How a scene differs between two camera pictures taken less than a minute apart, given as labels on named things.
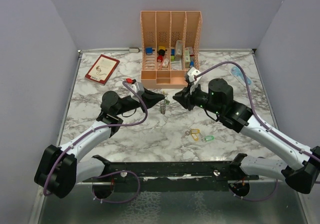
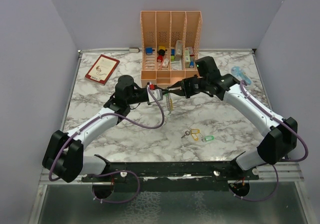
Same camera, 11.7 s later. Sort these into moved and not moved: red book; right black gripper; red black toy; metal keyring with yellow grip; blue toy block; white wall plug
Moved: metal keyring with yellow grip; right black gripper
Not moved: blue toy block; red black toy; white wall plug; red book
